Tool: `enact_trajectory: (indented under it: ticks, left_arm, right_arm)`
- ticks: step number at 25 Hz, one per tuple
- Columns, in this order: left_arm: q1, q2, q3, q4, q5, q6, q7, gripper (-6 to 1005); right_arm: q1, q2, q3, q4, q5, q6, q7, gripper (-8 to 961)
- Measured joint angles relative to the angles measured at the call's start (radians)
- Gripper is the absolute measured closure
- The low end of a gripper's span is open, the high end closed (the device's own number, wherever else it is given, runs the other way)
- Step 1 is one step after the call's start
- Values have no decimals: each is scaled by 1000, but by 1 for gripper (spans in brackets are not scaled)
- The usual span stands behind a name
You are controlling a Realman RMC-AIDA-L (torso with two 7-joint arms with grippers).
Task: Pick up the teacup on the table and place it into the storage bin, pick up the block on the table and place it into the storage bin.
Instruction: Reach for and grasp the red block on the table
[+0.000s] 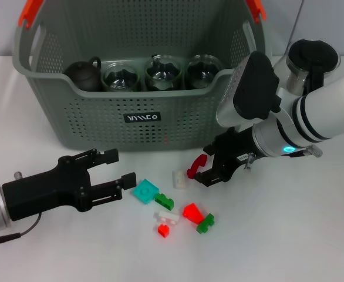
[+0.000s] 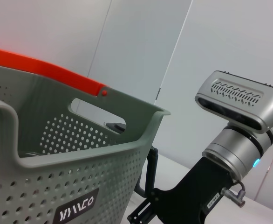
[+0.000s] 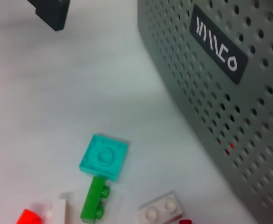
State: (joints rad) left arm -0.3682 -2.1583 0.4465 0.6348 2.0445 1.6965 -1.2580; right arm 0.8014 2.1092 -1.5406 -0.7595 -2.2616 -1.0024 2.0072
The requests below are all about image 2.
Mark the glass teapot black handle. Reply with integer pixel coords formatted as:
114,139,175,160
105,121,160,199

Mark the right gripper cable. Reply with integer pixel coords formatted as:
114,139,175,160
221,180,246,208

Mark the grey perforated plastic basket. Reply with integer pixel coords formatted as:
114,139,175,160
0,63,172,224

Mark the orange basket handle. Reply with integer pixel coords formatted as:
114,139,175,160
0,45,112,98

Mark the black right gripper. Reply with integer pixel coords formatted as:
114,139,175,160
126,156,235,224

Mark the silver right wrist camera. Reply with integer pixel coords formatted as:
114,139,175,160
194,70,273,135

